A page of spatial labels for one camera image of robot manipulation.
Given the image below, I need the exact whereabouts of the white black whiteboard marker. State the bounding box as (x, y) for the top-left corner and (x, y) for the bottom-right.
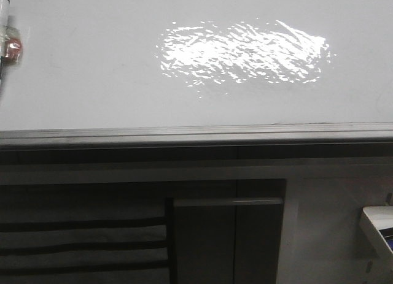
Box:
(0, 0), (10, 58)

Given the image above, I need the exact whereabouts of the grey panel with white bar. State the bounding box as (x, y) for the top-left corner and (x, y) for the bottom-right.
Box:
(173, 179), (286, 283)

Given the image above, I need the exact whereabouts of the grey fabric pocket organizer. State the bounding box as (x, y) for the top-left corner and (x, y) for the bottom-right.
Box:
(1, 189), (176, 283)

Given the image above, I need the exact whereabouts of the white plastic marker tray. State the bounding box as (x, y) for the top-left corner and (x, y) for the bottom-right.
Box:
(359, 206), (392, 265)

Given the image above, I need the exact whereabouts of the orange clear tape wrap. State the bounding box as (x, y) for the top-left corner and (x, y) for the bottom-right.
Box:
(1, 25), (23, 64)

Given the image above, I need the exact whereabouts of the white whiteboard with frame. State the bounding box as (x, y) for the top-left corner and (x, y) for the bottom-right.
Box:
(1, 0), (392, 150)

